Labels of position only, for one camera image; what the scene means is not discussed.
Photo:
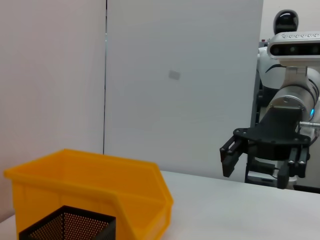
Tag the black mesh pen holder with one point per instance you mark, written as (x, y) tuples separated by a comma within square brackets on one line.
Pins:
[(70, 225)]

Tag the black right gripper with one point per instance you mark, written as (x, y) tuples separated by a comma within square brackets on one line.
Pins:
[(277, 140)]

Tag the white humanoid robot black head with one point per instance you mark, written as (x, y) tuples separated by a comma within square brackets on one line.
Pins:
[(286, 22)]

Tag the yellow plastic bin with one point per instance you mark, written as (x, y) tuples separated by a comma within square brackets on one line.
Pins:
[(87, 180)]

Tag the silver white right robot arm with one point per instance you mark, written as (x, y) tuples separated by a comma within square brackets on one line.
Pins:
[(292, 96)]

